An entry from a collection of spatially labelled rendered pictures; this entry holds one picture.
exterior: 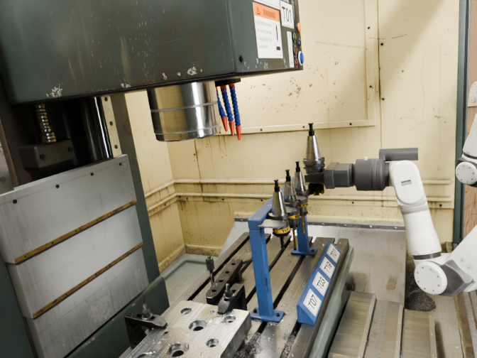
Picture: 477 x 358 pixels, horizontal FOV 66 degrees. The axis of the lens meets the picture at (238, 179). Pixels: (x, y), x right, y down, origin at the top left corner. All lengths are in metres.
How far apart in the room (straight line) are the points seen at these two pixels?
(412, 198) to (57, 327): 1.03
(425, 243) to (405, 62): 0.93
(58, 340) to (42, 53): 0.79
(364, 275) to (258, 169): 0.74
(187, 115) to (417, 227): 0.63
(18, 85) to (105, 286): 0.67
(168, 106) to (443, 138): 1.27
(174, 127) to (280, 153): 1.13
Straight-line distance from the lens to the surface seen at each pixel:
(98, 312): 1.35
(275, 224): 1.04
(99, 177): 1.27
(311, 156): 1.06
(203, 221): 2.24
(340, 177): 1.04
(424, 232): 1.03
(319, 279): 1.31
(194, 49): 0.73
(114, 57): 0.85
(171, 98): 0.82
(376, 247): 1.84
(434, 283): 1.01
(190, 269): 2.27
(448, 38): 1.76
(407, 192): 1.00
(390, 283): 1.72
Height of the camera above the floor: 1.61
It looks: 15 degrees down
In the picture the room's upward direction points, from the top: 7 degrees counter-clockwise
